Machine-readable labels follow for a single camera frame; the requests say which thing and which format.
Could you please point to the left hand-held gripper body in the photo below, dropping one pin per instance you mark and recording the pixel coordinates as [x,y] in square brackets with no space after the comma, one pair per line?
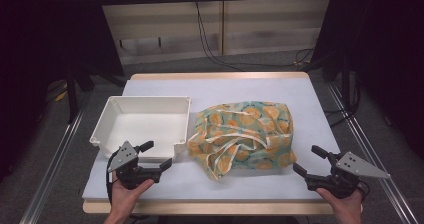
[125,157]

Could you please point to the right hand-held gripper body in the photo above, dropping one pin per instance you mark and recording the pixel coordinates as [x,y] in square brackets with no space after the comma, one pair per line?
[353,167]

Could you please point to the orange print cloth bag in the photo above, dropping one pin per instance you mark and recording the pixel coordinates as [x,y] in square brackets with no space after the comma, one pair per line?
[246,134]

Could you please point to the person's left hand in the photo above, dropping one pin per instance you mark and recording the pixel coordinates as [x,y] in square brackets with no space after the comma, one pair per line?
[123,197]

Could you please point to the person's right hand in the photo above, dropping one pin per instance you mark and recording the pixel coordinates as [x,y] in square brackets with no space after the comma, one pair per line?
[346,210]

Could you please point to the white plastic tray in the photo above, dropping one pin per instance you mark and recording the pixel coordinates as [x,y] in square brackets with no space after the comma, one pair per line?
[146,130]

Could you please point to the black stand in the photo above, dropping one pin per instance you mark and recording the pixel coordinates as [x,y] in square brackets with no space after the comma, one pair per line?
[71,97]

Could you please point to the light grey table mat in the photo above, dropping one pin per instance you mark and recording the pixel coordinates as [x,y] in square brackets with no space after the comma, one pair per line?
[233,87]

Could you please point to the black curtain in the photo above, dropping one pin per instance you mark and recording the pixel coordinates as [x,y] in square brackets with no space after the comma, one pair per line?
[40,34]
[383,34]

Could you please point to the metal floor rail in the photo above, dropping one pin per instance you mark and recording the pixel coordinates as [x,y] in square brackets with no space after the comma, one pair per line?
[373,157]
[50,170]

